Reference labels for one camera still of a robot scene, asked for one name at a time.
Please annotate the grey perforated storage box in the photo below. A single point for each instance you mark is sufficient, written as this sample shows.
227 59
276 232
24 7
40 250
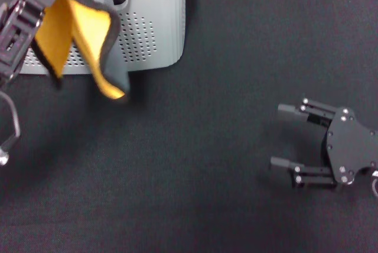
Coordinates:
153 28

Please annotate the grey yellow towel black trim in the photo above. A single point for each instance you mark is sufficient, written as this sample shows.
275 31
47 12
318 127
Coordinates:
85 25

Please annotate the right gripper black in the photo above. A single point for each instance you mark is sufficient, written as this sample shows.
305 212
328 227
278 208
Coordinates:
351 146

